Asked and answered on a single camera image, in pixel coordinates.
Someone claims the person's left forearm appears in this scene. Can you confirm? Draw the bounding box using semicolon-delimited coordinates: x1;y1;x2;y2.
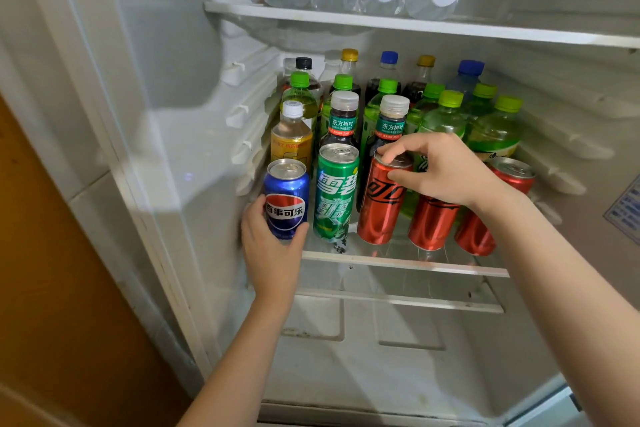
177;291;301;427

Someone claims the blue sports drink bottle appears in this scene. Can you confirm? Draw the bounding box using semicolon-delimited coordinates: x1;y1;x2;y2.
445;59;486;102

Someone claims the glass fridge shelf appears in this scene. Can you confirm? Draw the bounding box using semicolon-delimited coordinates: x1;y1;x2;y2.
249;221;511;278
203;0;640;50

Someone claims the blue Pepsi can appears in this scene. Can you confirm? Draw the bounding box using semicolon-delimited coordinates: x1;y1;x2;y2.
263;159;311;242

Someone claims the iced tea bottle black cap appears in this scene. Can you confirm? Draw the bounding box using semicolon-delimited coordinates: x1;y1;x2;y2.
282;57;323;92

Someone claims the orange energy drink bottle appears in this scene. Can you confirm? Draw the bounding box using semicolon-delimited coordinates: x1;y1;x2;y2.
269;100;313;175

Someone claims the white refrigerator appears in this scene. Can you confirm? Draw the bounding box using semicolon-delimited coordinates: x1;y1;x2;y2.
0;0;640;427

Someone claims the person's left hand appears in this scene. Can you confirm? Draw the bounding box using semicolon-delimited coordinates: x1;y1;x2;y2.
241;193;311;311

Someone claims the person's right forearm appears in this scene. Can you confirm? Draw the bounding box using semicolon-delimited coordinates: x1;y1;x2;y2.
469;186;640;427

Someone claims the green Sprite can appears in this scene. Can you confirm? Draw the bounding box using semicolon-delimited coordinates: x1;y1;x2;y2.
313;143;361;242

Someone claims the blue instruction sticker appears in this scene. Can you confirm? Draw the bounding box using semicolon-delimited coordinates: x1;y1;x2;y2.
603;189;640;246

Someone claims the person's right hand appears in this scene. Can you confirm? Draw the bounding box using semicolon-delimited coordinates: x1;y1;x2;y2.
379;133;506;216

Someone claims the cola bottle blue cap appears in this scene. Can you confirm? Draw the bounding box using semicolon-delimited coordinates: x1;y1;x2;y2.
365;51;402;102

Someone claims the cola bottle yellow cap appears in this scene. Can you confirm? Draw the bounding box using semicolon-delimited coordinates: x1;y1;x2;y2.
402;55;437;105
339;48;362;92

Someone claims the glass crisper cover shelf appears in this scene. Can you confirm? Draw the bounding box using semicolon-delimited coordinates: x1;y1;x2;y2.
295;286;506;315

